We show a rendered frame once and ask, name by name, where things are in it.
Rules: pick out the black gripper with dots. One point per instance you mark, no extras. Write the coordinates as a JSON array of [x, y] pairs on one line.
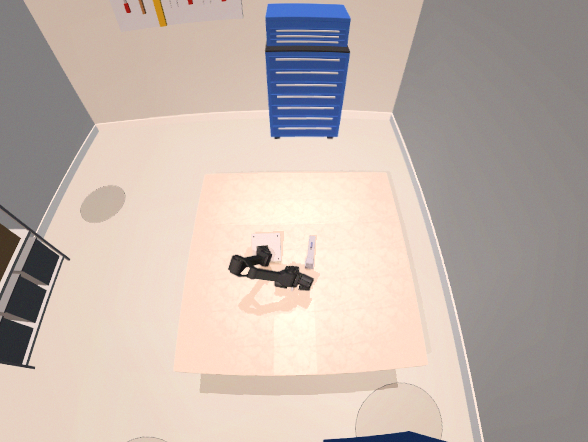
[[301, 288]]

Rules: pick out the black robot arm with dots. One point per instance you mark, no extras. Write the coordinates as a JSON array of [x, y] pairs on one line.
[[289, 277]]

